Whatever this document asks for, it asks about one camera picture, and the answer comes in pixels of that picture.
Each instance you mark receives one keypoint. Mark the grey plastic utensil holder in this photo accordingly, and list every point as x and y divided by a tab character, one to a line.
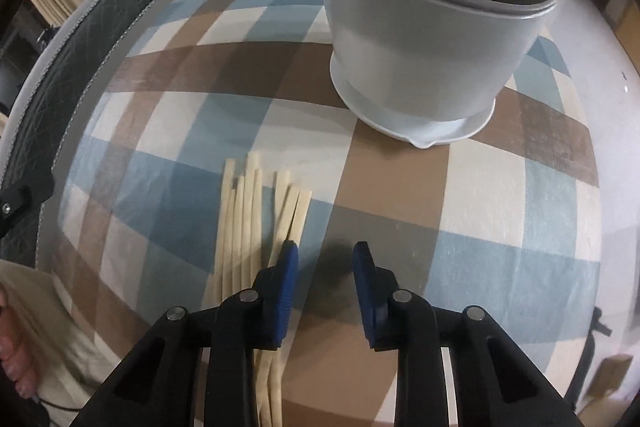
415	47

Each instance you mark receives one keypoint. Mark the plaid tablecloth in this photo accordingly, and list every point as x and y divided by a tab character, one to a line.
165	207

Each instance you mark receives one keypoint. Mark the person's beige clothing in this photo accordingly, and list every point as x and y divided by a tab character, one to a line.
55	347

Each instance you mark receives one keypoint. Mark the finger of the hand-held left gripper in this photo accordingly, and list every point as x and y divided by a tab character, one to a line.
22	199

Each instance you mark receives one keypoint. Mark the pile of wooden chopsticks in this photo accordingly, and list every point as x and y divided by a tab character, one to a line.
247	227

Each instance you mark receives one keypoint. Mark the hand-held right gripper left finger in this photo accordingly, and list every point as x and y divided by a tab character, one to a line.
285	287

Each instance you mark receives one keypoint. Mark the black tripod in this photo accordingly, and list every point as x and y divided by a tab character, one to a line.
592	342

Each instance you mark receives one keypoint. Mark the cardboard box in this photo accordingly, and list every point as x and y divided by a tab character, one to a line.
612	374

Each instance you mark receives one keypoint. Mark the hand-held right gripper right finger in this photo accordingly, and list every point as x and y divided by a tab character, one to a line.
365	292

